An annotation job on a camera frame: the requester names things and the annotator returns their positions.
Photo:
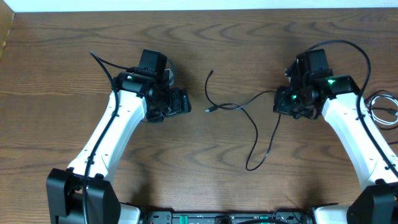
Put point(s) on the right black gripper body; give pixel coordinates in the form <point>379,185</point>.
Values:
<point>292,102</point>

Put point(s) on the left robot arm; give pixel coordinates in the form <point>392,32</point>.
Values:
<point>83,192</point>

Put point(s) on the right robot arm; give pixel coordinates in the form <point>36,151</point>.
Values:
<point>315,91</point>

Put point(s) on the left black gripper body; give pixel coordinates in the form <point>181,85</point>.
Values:
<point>179,101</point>

